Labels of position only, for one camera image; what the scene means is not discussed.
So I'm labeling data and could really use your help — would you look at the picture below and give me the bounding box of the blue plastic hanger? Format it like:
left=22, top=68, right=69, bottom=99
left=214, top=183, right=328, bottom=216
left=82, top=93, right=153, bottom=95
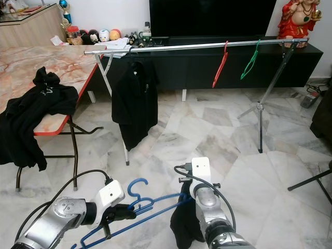
left=80, top=177, right=192, bottom=249

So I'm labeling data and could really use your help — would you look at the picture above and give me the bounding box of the black shirt with green logo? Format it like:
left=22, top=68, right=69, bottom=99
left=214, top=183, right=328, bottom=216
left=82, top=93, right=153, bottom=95
left=170, top=193, right=205, bottom=249
left=112, top=61, right=160, bottom=152

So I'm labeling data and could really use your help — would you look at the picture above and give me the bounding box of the red plastic hanger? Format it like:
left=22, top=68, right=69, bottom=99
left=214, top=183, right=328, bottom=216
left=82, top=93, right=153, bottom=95
left=212, top=40, right=230, bottom=89

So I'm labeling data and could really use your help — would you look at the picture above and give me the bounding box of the green plastic hanger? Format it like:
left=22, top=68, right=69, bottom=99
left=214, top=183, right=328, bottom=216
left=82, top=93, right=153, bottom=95
left=240, top=39, right=261, bottom=81

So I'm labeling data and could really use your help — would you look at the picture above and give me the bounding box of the black TV console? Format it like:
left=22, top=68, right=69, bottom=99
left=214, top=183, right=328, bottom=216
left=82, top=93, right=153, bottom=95
left=86, top=36, right=323, bottom=90

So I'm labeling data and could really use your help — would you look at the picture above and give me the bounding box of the black stand leg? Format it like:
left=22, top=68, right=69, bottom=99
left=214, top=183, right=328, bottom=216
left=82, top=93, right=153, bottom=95
left=288, top=161, right=332, bottom=205

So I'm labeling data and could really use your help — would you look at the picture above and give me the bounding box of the silver clothes rack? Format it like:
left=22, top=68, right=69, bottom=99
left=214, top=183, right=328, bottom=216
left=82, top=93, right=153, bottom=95
left=84, top=37, right=309, bottom=167

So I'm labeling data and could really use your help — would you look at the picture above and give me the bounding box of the grey power strip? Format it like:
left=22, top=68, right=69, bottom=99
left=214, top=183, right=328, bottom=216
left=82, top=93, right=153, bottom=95
left=300, top=83, right=323, bottom=108

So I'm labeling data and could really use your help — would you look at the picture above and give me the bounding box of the white cloth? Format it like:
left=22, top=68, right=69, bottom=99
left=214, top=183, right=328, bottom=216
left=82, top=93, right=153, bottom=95
left=93, top=36, right=133, bottom=54

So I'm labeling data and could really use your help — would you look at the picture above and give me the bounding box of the clear bottle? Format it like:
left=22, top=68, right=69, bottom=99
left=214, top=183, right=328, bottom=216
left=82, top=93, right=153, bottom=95
left=142, top=22, right=153, bottom=42

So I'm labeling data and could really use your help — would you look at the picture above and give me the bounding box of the black television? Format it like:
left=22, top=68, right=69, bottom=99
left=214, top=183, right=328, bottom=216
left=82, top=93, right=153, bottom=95
left=149, top=0, right=277, bottom=38

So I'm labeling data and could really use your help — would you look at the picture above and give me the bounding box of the white round toy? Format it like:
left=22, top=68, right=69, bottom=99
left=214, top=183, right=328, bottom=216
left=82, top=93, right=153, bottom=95
left=99, top=29, right=111, bottom=43

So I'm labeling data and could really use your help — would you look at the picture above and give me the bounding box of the black plush toy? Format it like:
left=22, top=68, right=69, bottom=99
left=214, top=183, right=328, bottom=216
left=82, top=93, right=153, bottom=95
left=80, top=30, right=100, bottom=45

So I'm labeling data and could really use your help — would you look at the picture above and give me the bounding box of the jar with red lid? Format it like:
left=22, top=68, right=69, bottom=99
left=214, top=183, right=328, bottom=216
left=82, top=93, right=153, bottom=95
left=66, top=26, right=81, bottom=46

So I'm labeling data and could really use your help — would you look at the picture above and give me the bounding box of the red buddha statue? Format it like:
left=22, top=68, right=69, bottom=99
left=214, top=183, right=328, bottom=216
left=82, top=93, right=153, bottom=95
left=278, top=0, right=323, bottom=50

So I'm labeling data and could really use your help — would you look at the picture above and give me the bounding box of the light wooden cabinet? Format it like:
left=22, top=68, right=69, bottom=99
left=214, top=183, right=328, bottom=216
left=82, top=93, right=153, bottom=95
left=0, top=3, right=67, bottom=51

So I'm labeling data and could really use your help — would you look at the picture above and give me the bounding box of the gold trophy with blue ball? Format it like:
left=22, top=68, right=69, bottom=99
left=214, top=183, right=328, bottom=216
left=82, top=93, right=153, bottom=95
left=58, top=0, right=72, bottom=29

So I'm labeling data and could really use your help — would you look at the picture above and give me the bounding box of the white figurine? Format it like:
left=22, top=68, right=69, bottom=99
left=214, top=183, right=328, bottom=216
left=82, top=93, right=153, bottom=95
left=4, top=0, right=26, bottom=13

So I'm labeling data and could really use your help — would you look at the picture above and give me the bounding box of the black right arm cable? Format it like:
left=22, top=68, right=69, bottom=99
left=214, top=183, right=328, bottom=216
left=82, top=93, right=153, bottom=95
left=174, top=163, right=238, bottom=231

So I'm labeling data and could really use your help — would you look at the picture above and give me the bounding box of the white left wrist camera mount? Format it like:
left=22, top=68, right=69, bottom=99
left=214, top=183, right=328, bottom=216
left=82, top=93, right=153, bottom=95
left=89, top=179, right=126, bottom=221

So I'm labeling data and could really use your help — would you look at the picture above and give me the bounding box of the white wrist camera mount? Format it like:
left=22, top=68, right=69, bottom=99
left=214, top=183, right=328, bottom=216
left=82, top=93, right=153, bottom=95
left=89, top=179, right=126, bottom=221
left=190, top=157, right=212, bottom=188

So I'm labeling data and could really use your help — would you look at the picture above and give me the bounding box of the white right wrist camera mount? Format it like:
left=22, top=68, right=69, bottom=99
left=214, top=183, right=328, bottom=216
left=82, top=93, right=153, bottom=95
left=190, top=157, right=212, bottom=188

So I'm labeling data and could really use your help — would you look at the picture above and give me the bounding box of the black table leg frame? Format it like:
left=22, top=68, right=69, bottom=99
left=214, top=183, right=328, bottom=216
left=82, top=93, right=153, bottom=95
left=15, top=117, right=104, bottom=191

